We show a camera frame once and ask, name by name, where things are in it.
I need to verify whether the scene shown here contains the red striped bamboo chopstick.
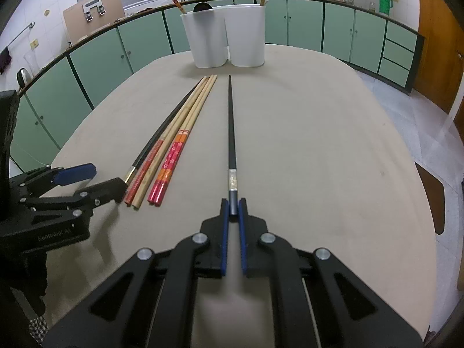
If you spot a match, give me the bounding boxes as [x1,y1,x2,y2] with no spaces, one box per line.
[124,77,208,206]

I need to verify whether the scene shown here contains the tan bamboo chopstick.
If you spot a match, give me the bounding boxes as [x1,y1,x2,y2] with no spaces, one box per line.
[133,76,209,209]

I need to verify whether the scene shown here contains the red orange patterned chopstick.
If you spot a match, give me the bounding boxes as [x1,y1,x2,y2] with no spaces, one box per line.
[147,75,215,204]

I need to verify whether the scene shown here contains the black chopstick silver band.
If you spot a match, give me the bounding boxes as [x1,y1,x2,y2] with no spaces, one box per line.
[228,75,238,220]

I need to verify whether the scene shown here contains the black plastic spoon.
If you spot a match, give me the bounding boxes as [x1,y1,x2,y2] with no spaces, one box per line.
[193,2,212,13]

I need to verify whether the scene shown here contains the green lower kitchen cabinets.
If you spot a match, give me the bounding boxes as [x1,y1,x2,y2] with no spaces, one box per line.
[10,0,425,171]

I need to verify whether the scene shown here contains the electric kettle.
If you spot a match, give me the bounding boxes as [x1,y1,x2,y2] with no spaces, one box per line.
[17,68,31,90]

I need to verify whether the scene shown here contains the dark hanging towel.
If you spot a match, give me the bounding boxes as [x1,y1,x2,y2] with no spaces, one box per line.
[0,47,12,75]

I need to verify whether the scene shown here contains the brown wooden chair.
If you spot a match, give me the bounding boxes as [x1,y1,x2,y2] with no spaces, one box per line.
[415,164,445,235]

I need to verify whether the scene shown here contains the brown cardboard board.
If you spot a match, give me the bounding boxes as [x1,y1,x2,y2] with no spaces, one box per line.
[63,0,125,44]

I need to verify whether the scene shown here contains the white double utensil holder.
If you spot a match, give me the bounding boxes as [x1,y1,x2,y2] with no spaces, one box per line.
[181,4,266,69]

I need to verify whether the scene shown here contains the brown wooden door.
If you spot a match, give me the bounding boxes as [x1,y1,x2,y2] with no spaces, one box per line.
[414,0,463,113]

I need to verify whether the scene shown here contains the green thermos flask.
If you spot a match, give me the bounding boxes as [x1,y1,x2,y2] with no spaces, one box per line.
[379,0,393,16]

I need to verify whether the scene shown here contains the wall towel rail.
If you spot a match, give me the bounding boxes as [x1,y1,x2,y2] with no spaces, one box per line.
[6,21,35,47]

